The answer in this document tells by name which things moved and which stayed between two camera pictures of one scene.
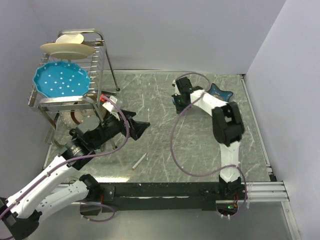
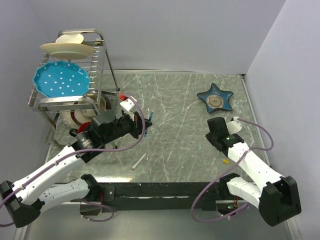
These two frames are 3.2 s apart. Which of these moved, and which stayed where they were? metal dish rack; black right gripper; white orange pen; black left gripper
Moved: black right gripper
Stayed: metal dish rack; black left gripper; white orange pen
